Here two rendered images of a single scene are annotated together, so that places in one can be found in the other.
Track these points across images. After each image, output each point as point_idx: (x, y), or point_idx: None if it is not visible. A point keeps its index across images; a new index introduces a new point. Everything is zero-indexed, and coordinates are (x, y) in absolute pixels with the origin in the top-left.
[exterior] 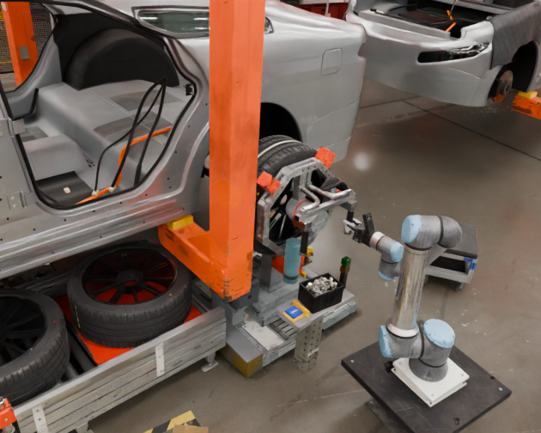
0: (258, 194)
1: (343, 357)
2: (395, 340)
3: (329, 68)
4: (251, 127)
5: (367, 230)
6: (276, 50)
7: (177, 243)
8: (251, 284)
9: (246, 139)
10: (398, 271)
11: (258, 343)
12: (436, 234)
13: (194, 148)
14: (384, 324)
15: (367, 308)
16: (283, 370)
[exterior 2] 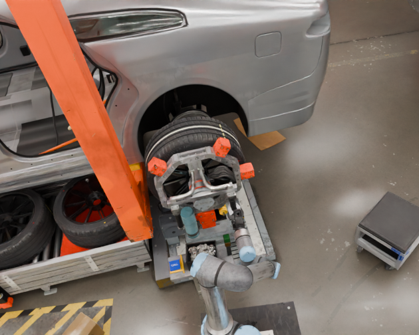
0: None
1: (236, 298)
2: (207, 332)
3: (266, 50)
4: (100, 139)
5: (235, 224)
6: (192, 41)
7: None
8: (151, 234)
9: (100, 147)
10: None
11: None
12: (211, 281)
13: (125, 120)
14: (291, 280)
15: (288, 260)
16: (187, 292)
